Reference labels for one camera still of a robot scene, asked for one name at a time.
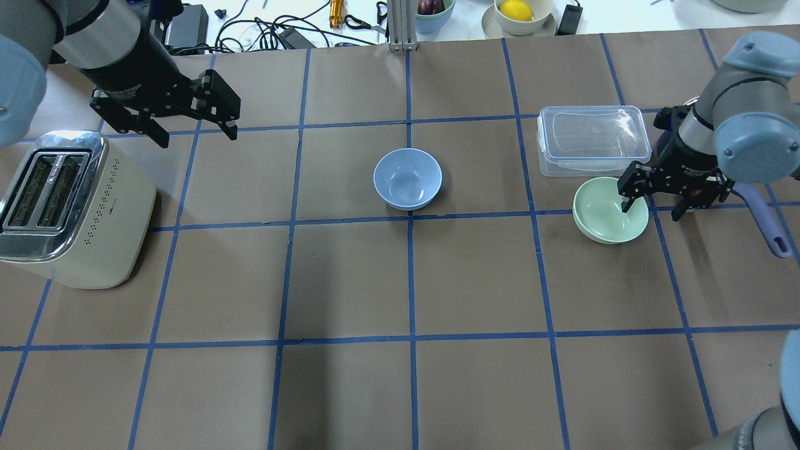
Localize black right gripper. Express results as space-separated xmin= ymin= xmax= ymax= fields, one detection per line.
xmin=617 ymin=134 xmax=735 ymax=222

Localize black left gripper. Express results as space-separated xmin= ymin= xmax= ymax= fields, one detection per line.
xmin=89 ymin=44 xmax=242 ymax=148

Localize green bowl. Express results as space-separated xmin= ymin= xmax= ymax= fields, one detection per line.
xmin=572 ymin=177 xmax=651 ymax=245

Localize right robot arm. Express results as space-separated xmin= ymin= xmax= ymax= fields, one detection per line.
xmin=617 ymin=31 xmax=799 ymax=258

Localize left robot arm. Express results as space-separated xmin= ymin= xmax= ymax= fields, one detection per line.
xmin=1 ymin=1 xmax=242 ymax=148

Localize cream bowl with lemon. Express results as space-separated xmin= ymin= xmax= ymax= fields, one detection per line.
xmin=482 ymin=1 xmax=556 ymax=38

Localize blue bowl with fruit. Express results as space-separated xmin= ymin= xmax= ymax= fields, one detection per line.
xmin=415 ymin=0 xmax=456 ymax=34

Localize clear plastic food container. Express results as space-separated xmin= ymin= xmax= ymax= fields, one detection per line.
xmin=537 ymin=105 xmax=653 ymax=178

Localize dark blue saucepan with lid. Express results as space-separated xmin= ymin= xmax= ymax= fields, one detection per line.
xmin=654 ymin=105 xmax=794 ymax=258

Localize cream toaster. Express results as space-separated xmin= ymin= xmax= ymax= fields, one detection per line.
xmin=1 ymin=130 xmax=158 ymax=289

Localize black power adapter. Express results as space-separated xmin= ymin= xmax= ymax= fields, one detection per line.
xmin=555 ymin=2 xmax=583 ymax=35

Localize scissors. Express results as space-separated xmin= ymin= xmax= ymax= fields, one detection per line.
xmin=344 ymin=1 xmax=388 ymax=36

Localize yellow handled tool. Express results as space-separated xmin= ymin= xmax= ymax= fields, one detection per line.
xmin=329 ymin=0 xmax=346 ymax=29

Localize aluminium frame post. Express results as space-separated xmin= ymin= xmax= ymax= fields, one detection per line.
xmin=386 ymin=0 xmax=418 ymax=51

